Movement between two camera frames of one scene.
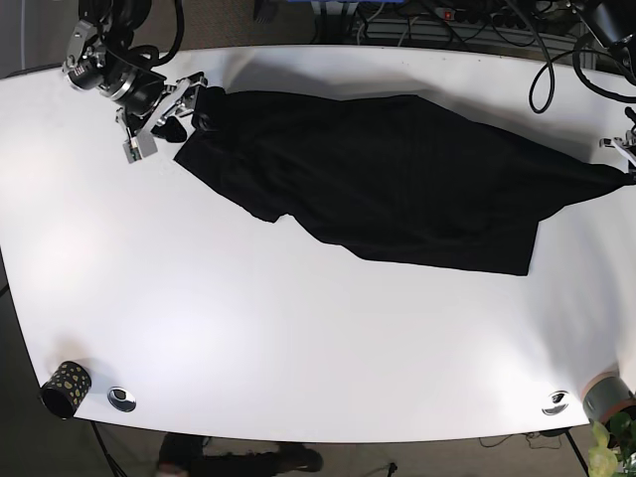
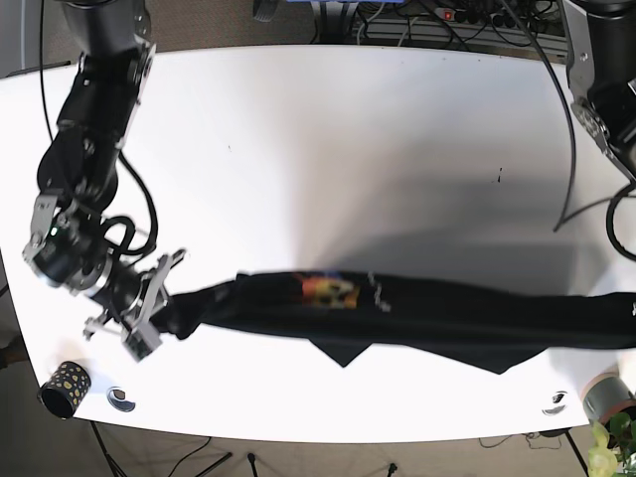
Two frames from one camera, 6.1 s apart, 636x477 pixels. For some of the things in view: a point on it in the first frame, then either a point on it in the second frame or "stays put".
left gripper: [143, 121] to [131, 304]
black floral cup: [66, 390] stays put
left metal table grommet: [121, 399] stays put
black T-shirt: [393, 178] to [479, 329]
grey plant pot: [606, 395] stays put
